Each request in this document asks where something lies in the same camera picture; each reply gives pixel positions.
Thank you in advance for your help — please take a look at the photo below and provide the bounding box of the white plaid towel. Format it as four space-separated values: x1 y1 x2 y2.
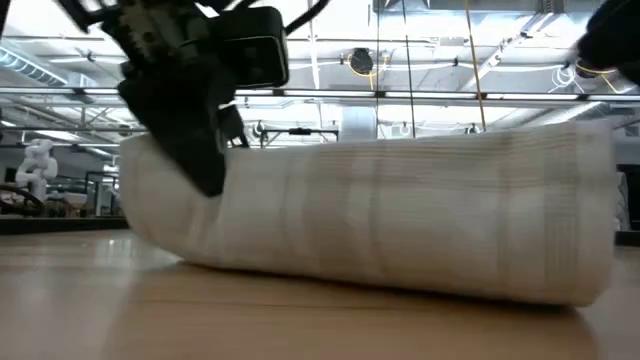
118 118 620 308

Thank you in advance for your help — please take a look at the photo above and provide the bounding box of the white robot figure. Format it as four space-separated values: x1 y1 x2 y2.
13 137 59 202

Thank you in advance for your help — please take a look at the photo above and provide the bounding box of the black cabinet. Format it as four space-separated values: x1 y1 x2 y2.
615 163 640 232

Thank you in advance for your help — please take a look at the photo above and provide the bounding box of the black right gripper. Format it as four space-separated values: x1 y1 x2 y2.
573 0 640 87

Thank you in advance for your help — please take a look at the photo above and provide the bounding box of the black glass enclosure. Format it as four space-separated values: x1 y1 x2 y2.
83 170 122 217

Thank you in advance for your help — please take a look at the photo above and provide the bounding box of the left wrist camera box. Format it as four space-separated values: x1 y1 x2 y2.
212 5 291 91

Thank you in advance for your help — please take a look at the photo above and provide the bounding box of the black hanging cable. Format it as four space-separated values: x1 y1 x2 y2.
402 0 417 140

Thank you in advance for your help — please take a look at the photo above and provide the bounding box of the yellow hanging cable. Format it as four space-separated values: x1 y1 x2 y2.
462 0 490 135

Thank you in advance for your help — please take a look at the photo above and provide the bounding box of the black table frame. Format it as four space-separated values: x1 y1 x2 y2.
0 215 640 247

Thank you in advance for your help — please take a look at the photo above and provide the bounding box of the black overhead stand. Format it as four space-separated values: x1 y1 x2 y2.
256 126 341 150

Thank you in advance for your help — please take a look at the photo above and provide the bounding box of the white coiled cable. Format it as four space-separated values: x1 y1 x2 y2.
548 63 577 95

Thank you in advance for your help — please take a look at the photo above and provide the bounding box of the black reel with yellow cable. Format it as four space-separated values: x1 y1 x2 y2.
573 59 626 95
347 46 390 79

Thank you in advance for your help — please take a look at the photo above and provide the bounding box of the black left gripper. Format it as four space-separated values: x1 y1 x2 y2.
102 0 251 200

